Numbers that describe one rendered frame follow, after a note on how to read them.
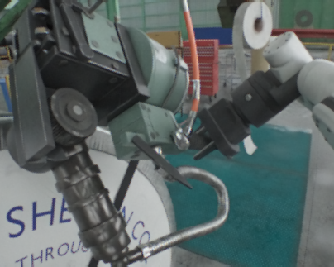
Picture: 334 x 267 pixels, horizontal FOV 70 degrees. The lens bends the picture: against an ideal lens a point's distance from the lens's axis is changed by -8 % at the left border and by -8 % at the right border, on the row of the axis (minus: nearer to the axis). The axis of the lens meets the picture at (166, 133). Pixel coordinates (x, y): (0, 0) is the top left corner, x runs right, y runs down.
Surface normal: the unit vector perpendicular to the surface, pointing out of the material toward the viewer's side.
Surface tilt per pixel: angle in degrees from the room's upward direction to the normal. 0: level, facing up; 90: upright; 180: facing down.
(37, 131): 65
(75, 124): 58
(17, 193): 90
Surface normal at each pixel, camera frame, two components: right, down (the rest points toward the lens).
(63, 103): 0.77, -0.43
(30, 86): -0.55, -0.08
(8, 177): 0.85, 0.15
